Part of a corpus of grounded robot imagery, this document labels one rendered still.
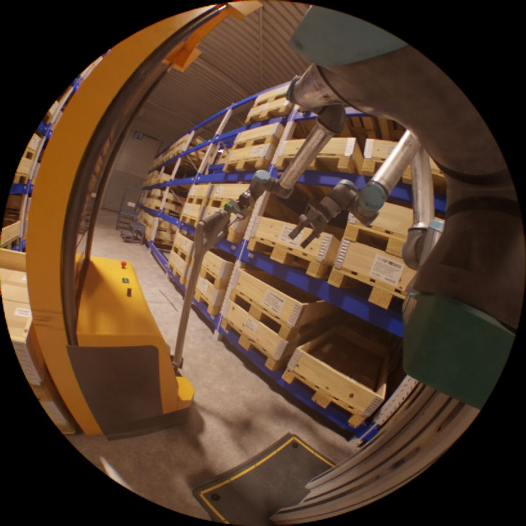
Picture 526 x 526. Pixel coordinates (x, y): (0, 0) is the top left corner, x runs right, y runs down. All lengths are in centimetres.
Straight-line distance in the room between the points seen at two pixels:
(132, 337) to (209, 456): 97
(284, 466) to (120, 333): 99
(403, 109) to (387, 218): 119
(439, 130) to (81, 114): 68
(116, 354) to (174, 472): 86
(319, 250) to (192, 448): 166
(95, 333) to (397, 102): 76
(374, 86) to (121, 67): 66
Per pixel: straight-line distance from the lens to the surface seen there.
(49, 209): 61
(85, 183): 59
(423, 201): 88
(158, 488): 132
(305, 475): 118
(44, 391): 96
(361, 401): 149
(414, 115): 16
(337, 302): 136
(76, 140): 61
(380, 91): 15
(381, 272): 125
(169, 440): 141
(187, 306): 102
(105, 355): 74
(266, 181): 102
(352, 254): 129
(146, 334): 69
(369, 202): 63
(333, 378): 145
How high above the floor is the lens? 131
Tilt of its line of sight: 7 degrees down
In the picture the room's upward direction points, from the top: 19 degrees clockwise
